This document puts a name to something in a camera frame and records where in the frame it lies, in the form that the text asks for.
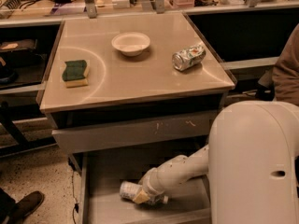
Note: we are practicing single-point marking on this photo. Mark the clear plastic water bottle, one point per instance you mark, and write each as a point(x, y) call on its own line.
point(128, 191)

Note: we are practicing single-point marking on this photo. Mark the grey metal desk post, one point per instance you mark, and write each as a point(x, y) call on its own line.
point(91, 8)

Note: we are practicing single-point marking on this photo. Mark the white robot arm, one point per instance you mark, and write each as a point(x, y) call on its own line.
point(250, 163)

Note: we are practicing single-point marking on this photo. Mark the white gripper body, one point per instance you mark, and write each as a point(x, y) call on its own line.
point(151, 184)

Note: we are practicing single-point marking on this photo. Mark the open middle drawer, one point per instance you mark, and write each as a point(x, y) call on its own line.
point(103, 171)

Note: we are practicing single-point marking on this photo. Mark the closed top drawer front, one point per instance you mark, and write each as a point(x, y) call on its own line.
point(134, 132)

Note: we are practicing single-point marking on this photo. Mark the crushed green soda can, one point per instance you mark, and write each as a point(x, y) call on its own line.
point(189, 57)

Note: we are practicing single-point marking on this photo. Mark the black office chair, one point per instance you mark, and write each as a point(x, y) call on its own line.
point(265, 87)

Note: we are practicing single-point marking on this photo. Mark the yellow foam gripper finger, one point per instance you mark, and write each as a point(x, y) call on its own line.
point(141, 197)

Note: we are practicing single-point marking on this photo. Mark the green and yellow sponge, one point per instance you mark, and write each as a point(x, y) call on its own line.
point(75, 73)

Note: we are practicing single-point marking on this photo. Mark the brown shoe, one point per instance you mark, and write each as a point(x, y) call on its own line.
point(26, 206)

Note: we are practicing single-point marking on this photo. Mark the black table leg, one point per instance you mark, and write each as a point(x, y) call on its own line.
point(21, 143)

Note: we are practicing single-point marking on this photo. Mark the grey drawer cabinet with counter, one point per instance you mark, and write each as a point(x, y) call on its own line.
point(122, 88)

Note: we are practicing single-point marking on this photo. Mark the white paper bowl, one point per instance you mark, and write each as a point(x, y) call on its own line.
point(130, 44)

